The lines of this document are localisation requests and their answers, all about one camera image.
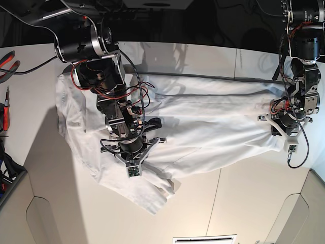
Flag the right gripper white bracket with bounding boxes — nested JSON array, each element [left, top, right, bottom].
[[100, 136, 167, 167]]

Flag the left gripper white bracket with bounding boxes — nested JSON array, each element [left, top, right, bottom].
[[257, 114, 313, 145]]

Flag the white t-shirt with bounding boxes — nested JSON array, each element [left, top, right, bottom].
[[55, 73, 284, 214]]

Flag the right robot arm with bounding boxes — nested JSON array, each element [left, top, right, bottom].
[[56, 68, 284, 177]]

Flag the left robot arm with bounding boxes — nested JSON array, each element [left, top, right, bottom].
[[258, 1, 324, 150]]

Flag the dark bag at edge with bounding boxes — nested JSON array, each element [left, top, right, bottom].
[[1, 139, 27, 199]]

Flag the white vent panel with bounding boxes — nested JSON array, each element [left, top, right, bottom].
[[172, 234, 237, 244]]

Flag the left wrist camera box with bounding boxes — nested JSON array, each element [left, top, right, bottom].
[[283, 139, 299, 154]]

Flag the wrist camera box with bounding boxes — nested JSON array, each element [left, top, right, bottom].
[[126, 165, 142, 178], [283, 139, 299, 154]]

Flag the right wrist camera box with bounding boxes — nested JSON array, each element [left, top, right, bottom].
[[126, 165, 142, 178]]

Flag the black coiled cable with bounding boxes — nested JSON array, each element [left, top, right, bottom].
[[278, 33, 310, 169]]

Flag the red handled screwdriver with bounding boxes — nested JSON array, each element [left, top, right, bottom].
[[3, 86, 10, 131]]

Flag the white cable on floor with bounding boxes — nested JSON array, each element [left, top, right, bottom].
[[253, 0, 290, 18]]

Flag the red handled pliers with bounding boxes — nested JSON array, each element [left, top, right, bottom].
[[0, 51, 20, 83]]

